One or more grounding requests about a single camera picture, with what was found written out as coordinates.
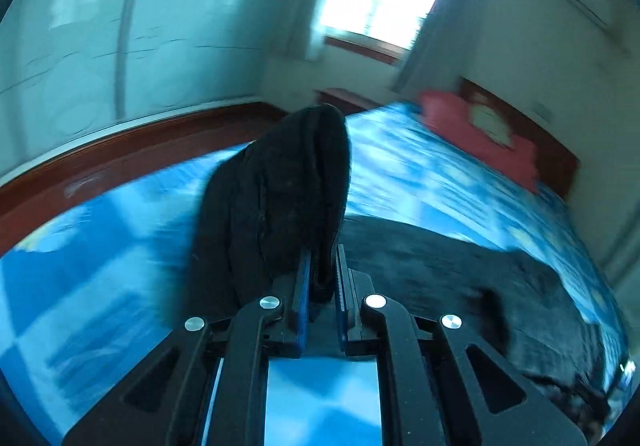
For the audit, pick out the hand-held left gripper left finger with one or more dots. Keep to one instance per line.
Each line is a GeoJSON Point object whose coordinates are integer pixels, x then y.
{"type": "Point", "coordinates": [303, 296]}

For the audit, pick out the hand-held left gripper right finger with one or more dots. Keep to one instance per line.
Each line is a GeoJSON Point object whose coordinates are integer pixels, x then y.
{"type": "Point", "coordinates": [342, 306]}

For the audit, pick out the black puffer jacket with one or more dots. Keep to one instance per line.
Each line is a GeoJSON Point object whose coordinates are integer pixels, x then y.
{"type": "Point", "coordinates": [280, 186]}

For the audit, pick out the blue patterned bed blanket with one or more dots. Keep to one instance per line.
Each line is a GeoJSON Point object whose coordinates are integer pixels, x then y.
{"type": "Point", "coordinates": [425, 165]}

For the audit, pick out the wooden nightstand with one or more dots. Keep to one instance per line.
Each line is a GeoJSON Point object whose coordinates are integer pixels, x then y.
{"type": "Point", "coordinates": [345, 99]}

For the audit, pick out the red pillow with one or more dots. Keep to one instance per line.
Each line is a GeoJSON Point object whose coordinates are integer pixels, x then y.
{"type": "Point", "coordinates": [465, 130]}

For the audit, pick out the wooden headboard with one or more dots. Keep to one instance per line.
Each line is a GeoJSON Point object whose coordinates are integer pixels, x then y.
{"type": "Point", "coordinates": [550, 140]}

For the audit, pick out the grey curtain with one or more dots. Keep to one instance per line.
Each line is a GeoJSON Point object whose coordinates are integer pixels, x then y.
{"type": "Point", "coordinates": [440, 25]}

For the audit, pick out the white wardrobe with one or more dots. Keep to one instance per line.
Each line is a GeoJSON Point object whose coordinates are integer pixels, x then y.
{"type": "Point", "coordinates": [150, 25]}

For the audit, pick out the white wall socket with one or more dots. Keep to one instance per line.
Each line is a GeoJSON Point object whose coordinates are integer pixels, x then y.
{"type": "Point", "coordinates": [544, 111]}

